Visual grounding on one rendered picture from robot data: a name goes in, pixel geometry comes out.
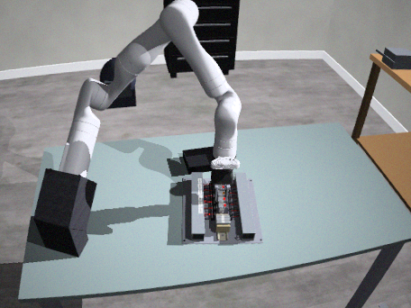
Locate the grey relay with orange button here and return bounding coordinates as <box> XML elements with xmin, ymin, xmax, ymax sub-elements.
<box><xmin>217</xmin><ymin>191</ymin><xmax>225</xmax><ymax>199</ymax></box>

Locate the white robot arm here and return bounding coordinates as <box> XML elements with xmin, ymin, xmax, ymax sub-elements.
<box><xmin>59</xmin><ymin>0</ymin><xmax>241</xmax><ymax>178</ymax></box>

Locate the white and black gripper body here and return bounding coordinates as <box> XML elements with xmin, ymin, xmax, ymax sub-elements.
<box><xmin>211</xmin><ymin>143</ymin><xmax>240</xmax><ymax>185</ymax></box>

